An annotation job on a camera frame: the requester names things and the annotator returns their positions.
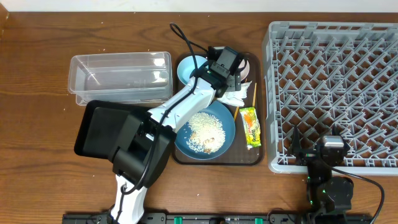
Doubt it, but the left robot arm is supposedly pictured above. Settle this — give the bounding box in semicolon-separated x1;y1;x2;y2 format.
109;59;247;223

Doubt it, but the green snack wrapper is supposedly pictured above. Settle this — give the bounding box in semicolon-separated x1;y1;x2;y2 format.
239;107;261;148

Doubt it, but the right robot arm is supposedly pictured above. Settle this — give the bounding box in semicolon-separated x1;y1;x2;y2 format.
288;127;354;223

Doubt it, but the clear plastic waste bin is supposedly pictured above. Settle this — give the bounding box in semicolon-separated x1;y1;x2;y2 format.
68;52;174;106

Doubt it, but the grey dishwasher rack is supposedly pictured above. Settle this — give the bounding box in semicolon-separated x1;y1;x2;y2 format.
262;21;397;176

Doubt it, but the light blue bowl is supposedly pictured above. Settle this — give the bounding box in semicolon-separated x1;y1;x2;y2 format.
177;55;207;85

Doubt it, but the pink bowl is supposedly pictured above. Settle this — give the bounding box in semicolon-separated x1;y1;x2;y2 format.
238;56;250;82

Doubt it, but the white napkin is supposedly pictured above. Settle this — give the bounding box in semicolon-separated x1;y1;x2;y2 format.
217;82;251;107

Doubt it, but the brown serving tray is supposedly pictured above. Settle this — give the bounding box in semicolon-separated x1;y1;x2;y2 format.
172;52;266;166

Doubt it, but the left wooden chopstick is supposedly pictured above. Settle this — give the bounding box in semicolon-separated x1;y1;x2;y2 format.
234;82;251;120

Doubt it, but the black plastic tray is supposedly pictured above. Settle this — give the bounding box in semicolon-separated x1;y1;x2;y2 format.
74;100;148;159

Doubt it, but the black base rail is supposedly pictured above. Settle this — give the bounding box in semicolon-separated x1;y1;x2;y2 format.
61;212;374;224

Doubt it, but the pile of white rice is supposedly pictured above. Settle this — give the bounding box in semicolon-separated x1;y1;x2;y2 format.
187;112;226;154

